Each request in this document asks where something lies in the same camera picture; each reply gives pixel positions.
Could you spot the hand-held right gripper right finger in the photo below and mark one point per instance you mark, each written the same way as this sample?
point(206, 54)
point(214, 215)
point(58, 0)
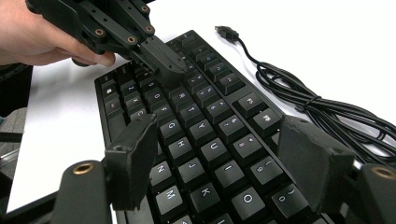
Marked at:
point(317, 165)

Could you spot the black computer keyboard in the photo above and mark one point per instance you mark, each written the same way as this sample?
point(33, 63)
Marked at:
point(200, 129)

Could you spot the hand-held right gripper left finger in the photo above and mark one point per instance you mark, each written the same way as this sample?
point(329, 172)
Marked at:
point(134, 161)

